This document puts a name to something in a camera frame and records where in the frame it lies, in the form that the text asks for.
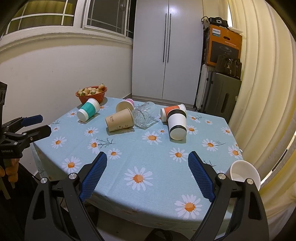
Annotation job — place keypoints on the dark brown handbag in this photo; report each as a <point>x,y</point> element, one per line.
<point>228,66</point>

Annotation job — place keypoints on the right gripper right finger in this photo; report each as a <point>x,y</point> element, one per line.
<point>248,220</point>

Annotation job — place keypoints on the orange black cardboard box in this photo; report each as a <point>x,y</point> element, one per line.
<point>220,41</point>

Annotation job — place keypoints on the cream yellow curtain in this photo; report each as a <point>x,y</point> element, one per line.
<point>263,121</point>

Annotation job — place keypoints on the black white paper cup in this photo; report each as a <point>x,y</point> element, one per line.
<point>177,123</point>

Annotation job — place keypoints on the white framed window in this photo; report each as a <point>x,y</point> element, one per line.
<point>107,20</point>

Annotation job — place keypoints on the orange bowl of fruit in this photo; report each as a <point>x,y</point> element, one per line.
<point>95,92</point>

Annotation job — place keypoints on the brown kraft paper cup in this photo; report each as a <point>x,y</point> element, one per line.
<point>120,120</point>

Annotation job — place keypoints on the left hand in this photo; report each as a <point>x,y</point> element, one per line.
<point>11,170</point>

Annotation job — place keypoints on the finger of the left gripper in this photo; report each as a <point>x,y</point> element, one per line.
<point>32,120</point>
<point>28,136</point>

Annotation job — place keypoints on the dark grey suitcase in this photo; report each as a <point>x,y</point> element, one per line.
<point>217,93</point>

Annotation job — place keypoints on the black bag on box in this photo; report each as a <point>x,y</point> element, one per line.
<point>217,21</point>

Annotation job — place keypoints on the white ceramic cup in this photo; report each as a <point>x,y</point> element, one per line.
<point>241,170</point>

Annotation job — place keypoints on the pink white paper cup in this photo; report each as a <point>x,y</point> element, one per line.
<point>126,103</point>

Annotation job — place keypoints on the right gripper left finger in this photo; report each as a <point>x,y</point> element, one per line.
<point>57,210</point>

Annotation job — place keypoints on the clear glass tumbler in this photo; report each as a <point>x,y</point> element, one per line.
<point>144,115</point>

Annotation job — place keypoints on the white two-door cabinet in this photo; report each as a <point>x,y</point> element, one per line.
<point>167,51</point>

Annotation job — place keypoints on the teal white paper cup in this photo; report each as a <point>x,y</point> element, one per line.
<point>87,110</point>

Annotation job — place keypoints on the blue daisy tablecloth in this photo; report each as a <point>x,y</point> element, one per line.
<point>147,180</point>

